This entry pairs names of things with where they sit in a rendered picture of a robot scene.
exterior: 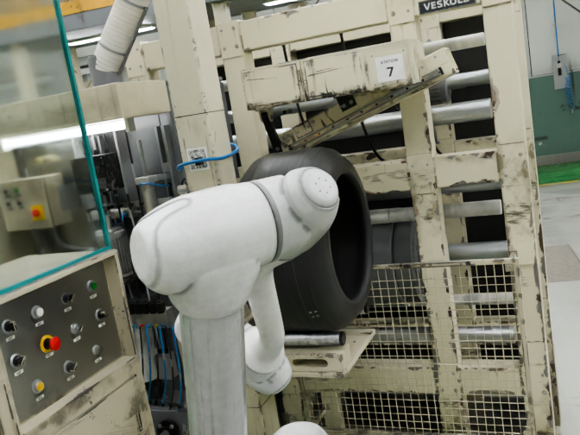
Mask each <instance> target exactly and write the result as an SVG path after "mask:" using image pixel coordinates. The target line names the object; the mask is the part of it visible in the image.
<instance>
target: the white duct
mask: <svg viewBox="0 0 580 435"><path fill-rule="evenodd" d="M149 1H150V0H115V2H114V4H113V6H112V9H111V11H110V15H109V17H108V20H107V22H106V24H105V26H104V30H103V33H102V35H101V37H100V39H99V40H98V45H97V48H96V50H95V53H94V55H96V57H97V60H96V63H97V64H98V65H96V69H98V70H100V71H105V72H110V71H112V72H118V71H119V69H120V66H121V65H122V62H123V59H124V57H123V56H124V54H126V52H127V50H128V47H129V44H130V42H131V40H132V37H133V35H134V33H135V31H136V27H137V25H138V22H139V21H140V18H141V16H142V12H143V7H148V4H149Z"/></svg>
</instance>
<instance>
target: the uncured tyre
mask: <svg viewBox="0 0 580 435"><path fill-rule="evenodd" d="M302 167H316V168H319V169H321V170H323V171H324V172H326V173H328V174H329V175H330V176H331V177H332V178H333V179H334V180H335V182H336V184H337V189H338V197H339V205H338V209H337V215H336V217H335V219H334V221H333V223H332V225H331V227H330V229H328V230H327V232H326V233H325V234H324V235H323V236H322V237H321V238H320V239H319V240H318V241H317V242H316V243H315V244H314V245H313V246H312V247H311V248H310V249H309V250H307V251H305V252H303V253H302V254H300V255H298V256H297V257H296V258H294V259H292V260H291V261H288V262H285V263H282V264H281V265H279V266H277V267H275V268H274V271H273V275H274V284H275V289H276V293H277V297H278V301H279V306H280V310H281V317H282V322H283V326H284V331H337V330H340V329H343V328H345V327H347V326H348V325H350V324H351V323H352V321H353V320H354V319H355V318H356V317H357V316H358V315H359V314H360V313H361V312H362V310H363V308H364V307H365V304H366V302H367V299H368V296H369V290H370V285H371V280H372V271H373V236H372V226H371V219H370V214H369V205H368V201H367V198H366V194H365V191H364V188H363V183H362V182H361V179H360V177H359V175H358V173H357V171H356V169H355V168H354V166H353V165H352V164H351V162H350V161H348V160H347V159H346V158H345V157H343V156H342V155H341V154H339V153H338V151H336V150H335V149H332V148H323V147H317V148H304V149H298V150H291V151H284V152H278V153H271V154H266V155H264V156H263V157H261V158H259V159H257V160H256V161H254V162H253V163H252V164H251V165H250V166H249V168H248V170H247V171H246V173H245V174H244V176H243V177H242V178H241V180H240V182H239V183H243V182H248V181H252V180H260V179H265V178H268V177H273V176H276V175H283V176H286V174H287V173H289V172H290V171H292V170H294V169H298V168H302ZM315 309H318V311H319V313H320V315H321V317H320V318H311V317H310V315H309V313H308V311H311V310H315Z"/></svg>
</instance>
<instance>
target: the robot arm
mask: <svg viewBox="0 0 580 435"><path fill-rule="evenodd" d="M338 205H339V197H338V189H337V184H336V182H335V180H334V179H333V178H332V177H331V176H330V175H329V174H328V173H326V172H324V171H323V170H321V169H319V168H316V167H302V168H298V169H294V170H292V171H290V172H289V173H287V174H286V176H283V175H276V176H273V177H268V178H265V179H260V180H252V181H248V182H243V183H238V184H226V185H221V186H214V187H210V188H206V189H204V190H200V191H196V192H191V193H188V194H186V195H182V196H179V197H177V198H175V199H171V200H169V201H167V202H166V203H164V204H162V205H159V206H158V207H156V208H155V209H153V210H152V211H151V212H149V213H148V214H147V215H145V216H144V217H142V218H141V219H140V220H139V221H138V223H137V225H136V227H135V228H134V229H133V231H132V234H131V237H130V254H131V259H132V262H133V266H134V269H135V271H136V273H137V275H138V277H139V279H140V280H141V281H142V282H143V283H144V285H145V286H146V287H147V288H149V289H151V290H153V291H154V292H157V293H160V294H164V295H168V298H169V299H170V301H171V302H172V304H173V305H174V306H175V307H176V308H177V309H178V311H180V314H179V315H178V317H177V318H176V320H175V323H174V333H175V336H176V337H177V339H178V340H179V341H180V343H181V344H182V355H183V366H184V377H185V385H186V401H187V413H188V425H189V435H248V427H247V395H246V384H247V385H248V386H249V387H251V388H253V389H254V390H256V391H257V392H260V393H262V394H267V395H270V394H278V393H279V392H280V391H281V390H283V389H284V388H285V387H286V386H287V384H288V383H289V382H290V380H291V377H292V369H291V365H290V363H289V361H288V359H287V357H286V356H285V353H284V346H283V345H284V341H285V332H284V326H283V322H282V317H281V310H280V306H279V301H278V297H277V293H276V289H275V284H274V275H273V271H274V268H275V267H277V266H279V265H281V264H282V263H285V262H288V261H291V260H292V259H294V258H296V257H297V256H298V255H300V254H302V253H303V252H305V251H307V250H309V249H310V248H311V247H312V246H313V245H314V244H315V243H316V242H317V241H318V240H319V239H320V238H321V237H322V236H323V235H324V234H325V233H326V232H327V230H328V229H330V227H331V225H332V223H333V221H334V219H335V217H336V215H337V209H338ZM247 300H248V301H249V305H250V308H251V311H252V313H253V317H254V320H255V324H256V326H255V327H253V326H252V325H250V324H249V323H248V322H247V321H246V320H245V319H244V305H245V303H246V302H247ZM273 435H328V434H327V433H326V432H325V431H324V430H323V429H322V428H321V427H320V426H318V425H317V424H314V423H312V422H305V421H301V422H293V423H290V424H287V425H285V426H283V427H282V428H280V429H279V430H278V431H277V432H275V433H274V434H273Z"/></svg>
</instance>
